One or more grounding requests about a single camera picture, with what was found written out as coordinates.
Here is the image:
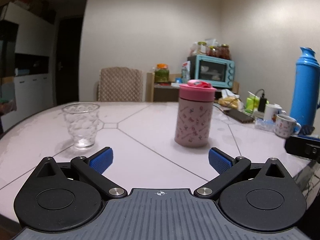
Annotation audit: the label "green pickle jar orange lid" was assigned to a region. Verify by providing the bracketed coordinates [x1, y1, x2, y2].
[154, 63, 170, 83]

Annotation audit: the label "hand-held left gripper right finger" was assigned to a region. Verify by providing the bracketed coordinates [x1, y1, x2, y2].
[194, 147, 286, 202]

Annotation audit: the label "pink printed bottle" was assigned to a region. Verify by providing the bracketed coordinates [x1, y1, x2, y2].
[174, 98, 215, 148]

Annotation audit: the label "wooden shelf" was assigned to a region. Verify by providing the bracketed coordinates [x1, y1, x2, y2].
[146, 72, 240, 102]

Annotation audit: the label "blue thermos flask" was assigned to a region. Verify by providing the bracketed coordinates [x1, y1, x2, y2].
[290, 47, 320, 134]

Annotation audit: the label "white printed mug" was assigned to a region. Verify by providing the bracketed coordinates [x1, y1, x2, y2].
[274, 114, 302, 138]
[264, 104, 287, 122]

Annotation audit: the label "white green snack bag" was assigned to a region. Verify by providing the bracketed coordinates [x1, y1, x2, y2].
[181, 61, 192, 83]

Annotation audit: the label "dark door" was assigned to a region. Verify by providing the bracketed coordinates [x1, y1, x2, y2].
[54, 17, 83, 105]

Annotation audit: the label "yellow bread bag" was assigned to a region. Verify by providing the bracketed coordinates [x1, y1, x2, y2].
[218, 96, 244, 110]

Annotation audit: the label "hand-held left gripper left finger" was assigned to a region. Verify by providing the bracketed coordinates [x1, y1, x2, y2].
[36, 147, 128, 200]

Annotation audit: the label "green tissue box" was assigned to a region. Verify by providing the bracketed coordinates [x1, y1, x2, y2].
[245, 91, 269, 114]

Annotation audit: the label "clear dimpled glass cup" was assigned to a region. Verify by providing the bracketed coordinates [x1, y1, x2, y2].
[62, 102, 100, 148]

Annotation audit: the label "glass jar pale contents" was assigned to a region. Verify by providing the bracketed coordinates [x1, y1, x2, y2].
[197, 41, 208, 56]

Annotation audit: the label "clear plastic box blue label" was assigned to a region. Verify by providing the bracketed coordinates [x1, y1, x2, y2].
[255, 119, 277, 132]

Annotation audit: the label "black cable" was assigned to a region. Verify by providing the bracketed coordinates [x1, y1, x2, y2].
[214, 104, 233, 113]

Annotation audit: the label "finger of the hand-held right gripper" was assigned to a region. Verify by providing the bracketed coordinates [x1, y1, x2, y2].
[285, 134, 320, 161]

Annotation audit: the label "white plastic bag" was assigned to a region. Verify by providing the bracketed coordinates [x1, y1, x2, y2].
[221, 89, 239, 99]

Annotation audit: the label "white and black cabinet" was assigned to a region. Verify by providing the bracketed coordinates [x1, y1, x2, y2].
[0, 2, 56, 113]

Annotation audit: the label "black smartphone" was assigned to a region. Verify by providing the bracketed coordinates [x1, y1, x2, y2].
[224, 109, 255, 123]

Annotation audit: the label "teal toaster oven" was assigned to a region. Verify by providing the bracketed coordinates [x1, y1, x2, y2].
[187, 54, 235, 88]

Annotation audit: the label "pink bottle cap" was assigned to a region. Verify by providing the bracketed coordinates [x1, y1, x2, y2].
[179, 79, 217, 103]

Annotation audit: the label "black charger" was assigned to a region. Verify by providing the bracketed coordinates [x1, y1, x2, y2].
[257, 89, 267, 113]

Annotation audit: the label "beige quilted chair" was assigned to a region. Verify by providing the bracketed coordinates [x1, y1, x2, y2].
[96, 67, 143, 102]

